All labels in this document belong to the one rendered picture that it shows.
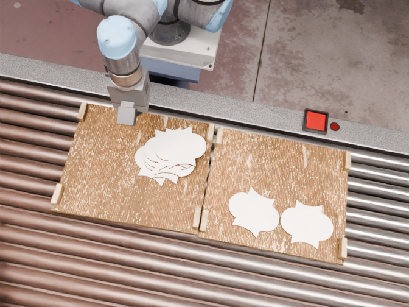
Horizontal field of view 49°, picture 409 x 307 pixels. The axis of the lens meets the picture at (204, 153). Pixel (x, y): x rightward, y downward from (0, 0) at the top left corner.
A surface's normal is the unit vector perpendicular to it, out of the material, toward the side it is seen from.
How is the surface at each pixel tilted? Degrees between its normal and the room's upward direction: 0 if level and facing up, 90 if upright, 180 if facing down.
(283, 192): 0
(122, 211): 0
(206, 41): 4
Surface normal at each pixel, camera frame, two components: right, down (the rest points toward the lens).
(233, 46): 0.07, -0.41
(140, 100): -0.14, 0.91
